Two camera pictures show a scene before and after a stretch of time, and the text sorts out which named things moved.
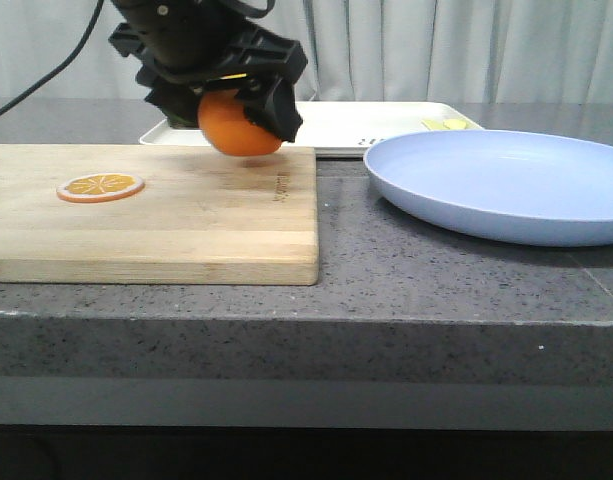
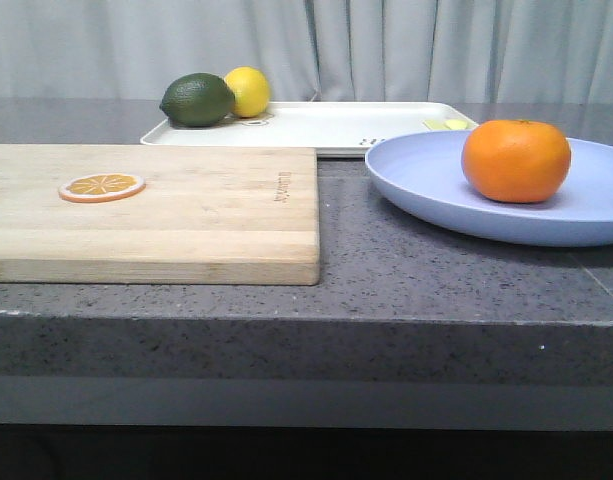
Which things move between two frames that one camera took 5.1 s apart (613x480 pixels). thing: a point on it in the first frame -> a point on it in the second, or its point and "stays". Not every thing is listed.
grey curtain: (397, 51) stays
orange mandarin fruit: (227, 126) -> (516, 160)
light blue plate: (536, 187) stays
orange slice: (97, 187) stays
